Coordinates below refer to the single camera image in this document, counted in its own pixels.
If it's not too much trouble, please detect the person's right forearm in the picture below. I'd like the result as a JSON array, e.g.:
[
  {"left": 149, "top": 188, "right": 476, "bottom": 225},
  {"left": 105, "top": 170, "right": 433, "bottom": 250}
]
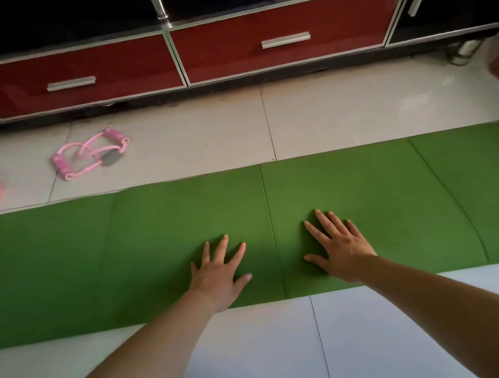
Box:
[{"left": 354, "top": 242, "right": 499, "bottom": 378}]

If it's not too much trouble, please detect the person's right hand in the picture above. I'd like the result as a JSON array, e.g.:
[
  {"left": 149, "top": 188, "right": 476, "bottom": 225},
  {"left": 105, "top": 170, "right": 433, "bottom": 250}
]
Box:
[{"left": 299, "top": 204, "right": 380, "bottom": 289}]

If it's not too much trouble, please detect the green exercise mat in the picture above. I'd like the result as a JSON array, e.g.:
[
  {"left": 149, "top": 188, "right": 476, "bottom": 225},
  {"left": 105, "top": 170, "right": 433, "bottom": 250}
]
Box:
[{"left": 0, "top": 119, "right": 499, "bottom": 351}]

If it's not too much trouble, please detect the person's left hand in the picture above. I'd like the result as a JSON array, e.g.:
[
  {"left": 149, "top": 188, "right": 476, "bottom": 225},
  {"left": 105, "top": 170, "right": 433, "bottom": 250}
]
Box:
[{"left": 185, "top": 233, "right": 256, "bottom": 315}]

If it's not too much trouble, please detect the person's left forearm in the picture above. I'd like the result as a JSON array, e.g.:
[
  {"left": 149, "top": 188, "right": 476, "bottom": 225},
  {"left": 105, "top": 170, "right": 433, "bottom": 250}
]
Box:
[{"left": 34, "top": 288, "right": 228, "bottom": 378}]

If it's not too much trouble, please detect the silver drawer handle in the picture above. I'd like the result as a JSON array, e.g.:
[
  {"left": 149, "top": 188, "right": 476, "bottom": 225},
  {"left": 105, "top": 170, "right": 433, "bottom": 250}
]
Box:
[
  {"left": 46, "top": 76, "right": 98, "bottom": 93},
  {"left": 260, "top": 31, "right": 312, "bottom": 50}
]

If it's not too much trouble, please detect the red drawer front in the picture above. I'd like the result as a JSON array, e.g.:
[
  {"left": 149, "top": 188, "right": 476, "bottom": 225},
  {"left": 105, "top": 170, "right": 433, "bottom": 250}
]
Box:
[
  {"left": 166, "top": 0, "right": 421, "bottom": 88},
  {"left": 0, "top": 31, "right": 187, "bottom": 121}
]

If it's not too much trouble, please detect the pink resistance band with handles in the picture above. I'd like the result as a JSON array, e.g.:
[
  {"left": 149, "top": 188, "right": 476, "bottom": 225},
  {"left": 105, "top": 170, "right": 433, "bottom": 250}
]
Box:
[{"left": 48, "top": 125, "right": 133, "bottom": 183}]

